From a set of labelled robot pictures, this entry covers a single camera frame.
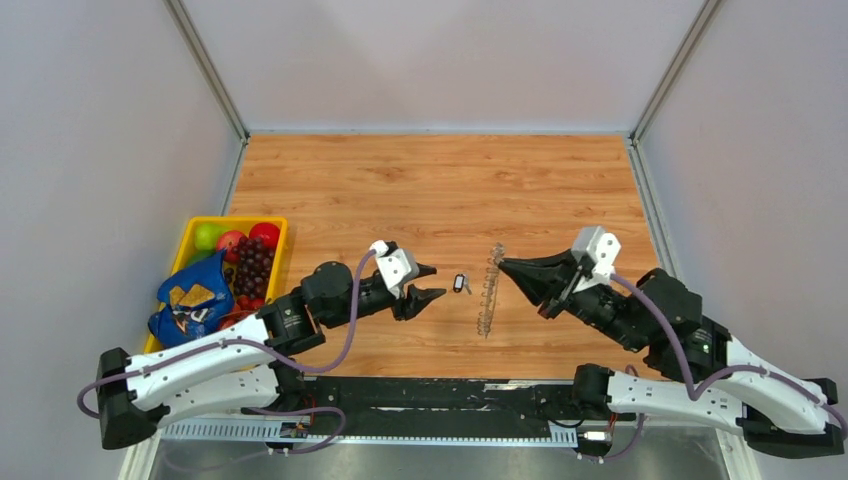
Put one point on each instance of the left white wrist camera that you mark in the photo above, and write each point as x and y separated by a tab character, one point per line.
397	266

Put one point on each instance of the red apple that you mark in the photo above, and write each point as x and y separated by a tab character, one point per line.
266	234
230	243

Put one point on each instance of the green pear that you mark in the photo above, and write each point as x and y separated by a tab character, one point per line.
206	236

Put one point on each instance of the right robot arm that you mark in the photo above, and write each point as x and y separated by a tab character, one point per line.
705	373

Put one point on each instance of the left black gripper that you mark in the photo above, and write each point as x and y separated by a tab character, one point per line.
417	300

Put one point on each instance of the key with black tag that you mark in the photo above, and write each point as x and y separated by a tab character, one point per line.
461	283

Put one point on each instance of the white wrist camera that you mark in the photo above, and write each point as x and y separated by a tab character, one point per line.
397	266
596	251

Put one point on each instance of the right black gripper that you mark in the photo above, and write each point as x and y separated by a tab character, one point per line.
548	280

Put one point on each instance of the purple grape bunch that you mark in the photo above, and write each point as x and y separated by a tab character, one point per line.
248	268

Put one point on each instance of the blue chip bag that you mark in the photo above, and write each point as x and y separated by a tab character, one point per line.
194	301

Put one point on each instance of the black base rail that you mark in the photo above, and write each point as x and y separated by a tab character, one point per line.
444	408

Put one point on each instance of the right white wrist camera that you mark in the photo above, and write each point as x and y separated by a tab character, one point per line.
596	251

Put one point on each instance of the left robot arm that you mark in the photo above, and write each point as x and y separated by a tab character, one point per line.
254	362

